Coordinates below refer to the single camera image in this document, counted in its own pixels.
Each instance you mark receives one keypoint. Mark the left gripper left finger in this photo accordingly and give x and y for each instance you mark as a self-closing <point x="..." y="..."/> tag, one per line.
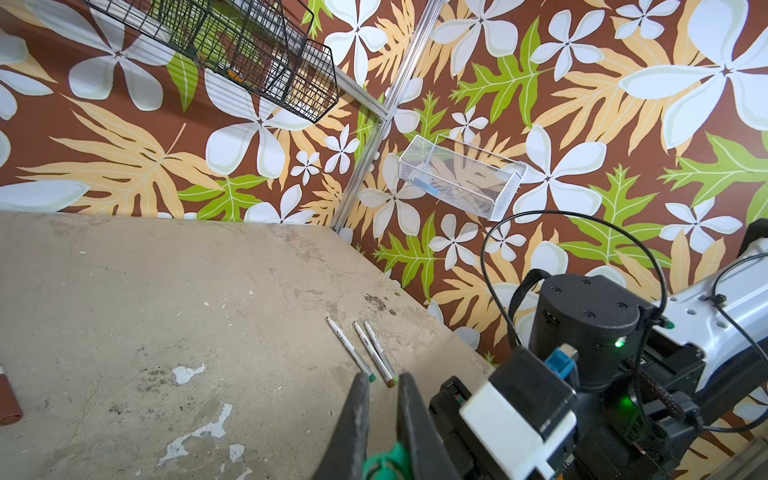
<point x="346" y="451"/>

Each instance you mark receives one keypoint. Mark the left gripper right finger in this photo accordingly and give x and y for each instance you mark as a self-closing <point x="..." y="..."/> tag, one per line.
<point x="415" y="430"/>

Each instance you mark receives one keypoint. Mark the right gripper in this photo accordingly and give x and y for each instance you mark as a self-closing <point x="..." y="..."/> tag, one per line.
<point x="444" y="408"/>

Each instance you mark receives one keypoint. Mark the dark green capped marker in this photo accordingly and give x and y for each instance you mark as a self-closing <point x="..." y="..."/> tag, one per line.
<point x="351" y="349"/>

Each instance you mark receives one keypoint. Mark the light green capped marker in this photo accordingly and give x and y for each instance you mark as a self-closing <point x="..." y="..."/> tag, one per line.
<point x="379" y="349"/>

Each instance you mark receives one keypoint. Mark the brown pen cap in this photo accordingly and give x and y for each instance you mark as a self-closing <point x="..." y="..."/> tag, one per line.
<point x="10" y="408"/>

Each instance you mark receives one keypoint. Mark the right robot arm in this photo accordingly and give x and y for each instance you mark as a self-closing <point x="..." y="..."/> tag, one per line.
<point x="603" y="384"/>

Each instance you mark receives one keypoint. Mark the blue object in basket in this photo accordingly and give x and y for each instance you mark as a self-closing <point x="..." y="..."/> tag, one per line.
<point x="424" y="183"/>

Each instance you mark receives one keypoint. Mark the white mesh basket right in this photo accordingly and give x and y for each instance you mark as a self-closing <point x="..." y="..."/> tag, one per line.
<point x="474" y="180"/>

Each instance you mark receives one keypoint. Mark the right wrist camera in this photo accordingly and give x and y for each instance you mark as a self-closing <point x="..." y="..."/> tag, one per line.
<point x="521" y="422"/>

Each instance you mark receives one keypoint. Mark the black wire basket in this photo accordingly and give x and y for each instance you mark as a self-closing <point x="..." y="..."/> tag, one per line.
<point x="265" y="47"/>

